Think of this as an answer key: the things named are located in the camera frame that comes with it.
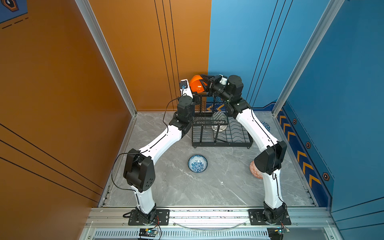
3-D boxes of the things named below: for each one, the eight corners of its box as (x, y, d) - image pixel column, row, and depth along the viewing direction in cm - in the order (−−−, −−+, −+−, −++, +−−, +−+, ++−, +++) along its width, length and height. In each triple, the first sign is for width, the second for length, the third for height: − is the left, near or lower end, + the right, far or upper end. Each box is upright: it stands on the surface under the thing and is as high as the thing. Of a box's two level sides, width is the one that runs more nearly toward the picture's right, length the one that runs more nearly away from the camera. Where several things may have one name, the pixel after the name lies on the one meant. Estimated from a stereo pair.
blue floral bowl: (187, 173, 90) (187, 170, 86) (188, 158, 96) (188, 154, 93) (207, 173, 90) (208, 170, 86) (206, 158, 96) (207, 154, 93)
